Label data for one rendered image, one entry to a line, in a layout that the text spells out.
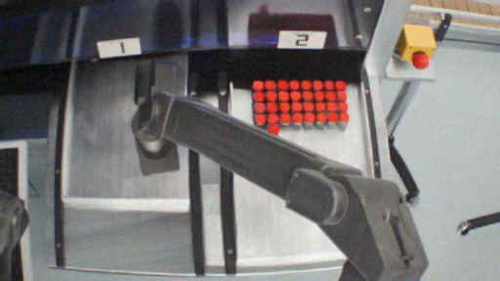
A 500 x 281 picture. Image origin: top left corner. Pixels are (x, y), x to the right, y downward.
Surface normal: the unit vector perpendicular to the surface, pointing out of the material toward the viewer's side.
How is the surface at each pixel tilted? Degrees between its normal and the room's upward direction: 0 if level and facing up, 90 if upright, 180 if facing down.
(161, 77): 34
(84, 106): 0
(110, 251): 0
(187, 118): 46
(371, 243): 56
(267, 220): 0
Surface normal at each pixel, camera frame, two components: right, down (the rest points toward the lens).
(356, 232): -0.80, -0.14
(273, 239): 0.04, -0.39
